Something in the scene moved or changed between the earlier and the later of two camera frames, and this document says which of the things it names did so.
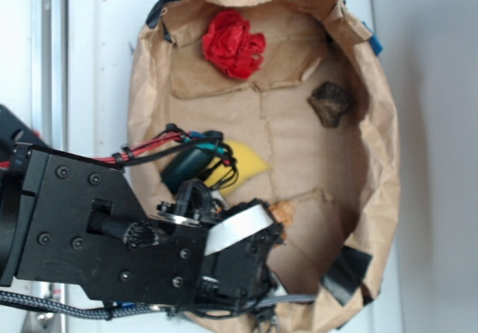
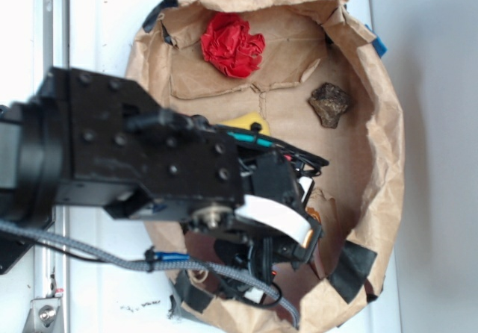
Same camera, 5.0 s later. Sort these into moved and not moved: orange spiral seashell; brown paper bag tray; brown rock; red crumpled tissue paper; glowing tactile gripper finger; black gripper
Moved: black gripper; glowing tactile gripper finger; orange spiral seashell
Not moved: brown paper bag tray; brown rock; red crumpled tissue paper
